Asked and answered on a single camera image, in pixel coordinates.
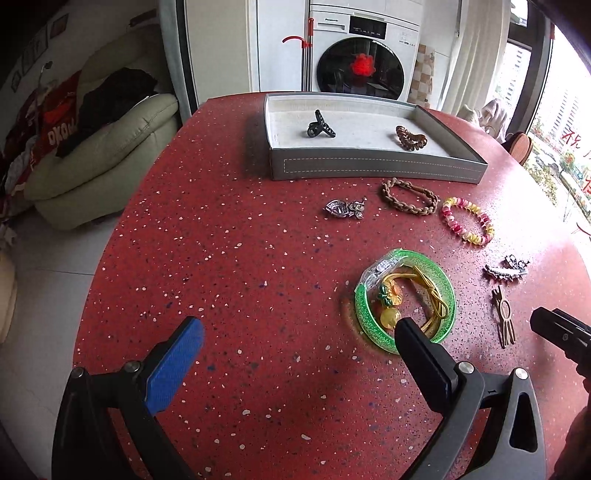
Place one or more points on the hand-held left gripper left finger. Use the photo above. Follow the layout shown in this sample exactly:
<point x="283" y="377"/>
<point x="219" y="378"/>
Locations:
<point x="175" y="364"/>

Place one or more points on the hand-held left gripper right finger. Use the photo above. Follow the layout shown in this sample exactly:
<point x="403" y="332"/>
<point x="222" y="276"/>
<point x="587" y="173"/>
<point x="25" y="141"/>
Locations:
<point x="425" y="364"/>

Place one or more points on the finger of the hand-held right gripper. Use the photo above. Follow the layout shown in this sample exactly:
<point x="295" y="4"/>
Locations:
<point x="556" y="321"/>
<point x="577" y="353"/>

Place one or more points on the bronze metal hair clip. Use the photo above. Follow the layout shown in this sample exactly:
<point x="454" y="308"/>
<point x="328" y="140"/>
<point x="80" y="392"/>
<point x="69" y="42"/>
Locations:
<point x="503" y="323"/>

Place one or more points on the silver rhinestone hair clip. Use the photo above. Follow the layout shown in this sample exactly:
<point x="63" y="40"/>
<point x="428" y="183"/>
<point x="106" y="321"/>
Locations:
<point x="505" y="270"/>

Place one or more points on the green glitter bangle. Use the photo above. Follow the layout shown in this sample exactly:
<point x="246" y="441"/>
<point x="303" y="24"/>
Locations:
<point x="369" y="318"/>

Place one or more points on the grey jewelry tray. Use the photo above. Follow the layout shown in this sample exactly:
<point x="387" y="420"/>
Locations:
<point x="369" y="161"/>

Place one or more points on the red window decal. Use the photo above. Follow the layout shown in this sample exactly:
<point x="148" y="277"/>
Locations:
<point x="577" y="147"/>

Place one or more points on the wooden chair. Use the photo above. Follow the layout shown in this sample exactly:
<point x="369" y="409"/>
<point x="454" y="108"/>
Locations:
<point x="521" y="147"/>

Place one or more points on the cream leather sofa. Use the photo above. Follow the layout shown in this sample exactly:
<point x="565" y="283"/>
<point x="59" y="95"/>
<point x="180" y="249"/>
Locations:
<point x="101" y="175"/>

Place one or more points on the pale pink cloth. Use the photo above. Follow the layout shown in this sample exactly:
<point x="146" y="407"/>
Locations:
<point x="496" y="117"/>

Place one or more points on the cream cushion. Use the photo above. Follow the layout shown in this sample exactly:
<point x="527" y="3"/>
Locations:
<point x="468" y="114"/>

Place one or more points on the black hair claw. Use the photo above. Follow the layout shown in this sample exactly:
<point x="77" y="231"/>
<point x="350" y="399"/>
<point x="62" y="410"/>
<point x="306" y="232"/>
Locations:
<point x="318" y="125"/>

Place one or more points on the red printed clothing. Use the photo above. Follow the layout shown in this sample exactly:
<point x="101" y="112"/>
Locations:
<point x="55" y="129"/>

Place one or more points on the black clothing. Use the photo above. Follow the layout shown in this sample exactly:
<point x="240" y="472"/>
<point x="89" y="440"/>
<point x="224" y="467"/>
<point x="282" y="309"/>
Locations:
<point x="115" y="97"/>

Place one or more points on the cream curtain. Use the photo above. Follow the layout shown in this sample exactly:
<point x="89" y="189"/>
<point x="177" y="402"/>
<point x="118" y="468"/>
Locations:
<point x="475" y="55"/>

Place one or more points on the checkered hanging cloth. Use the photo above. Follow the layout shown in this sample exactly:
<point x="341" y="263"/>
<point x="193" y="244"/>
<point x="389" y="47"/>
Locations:
<point x="421" y="78"/>

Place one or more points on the white cabinet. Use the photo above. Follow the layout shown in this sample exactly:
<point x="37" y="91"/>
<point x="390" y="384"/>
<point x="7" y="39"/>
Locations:
<point x="277" y="46"/>

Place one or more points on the white washing machine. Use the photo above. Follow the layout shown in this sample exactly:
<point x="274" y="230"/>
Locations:
<point x="360" y="27"/>

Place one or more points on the framed wall pictures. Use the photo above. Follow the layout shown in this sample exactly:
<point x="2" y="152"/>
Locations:
<point x="39" y="46"/>

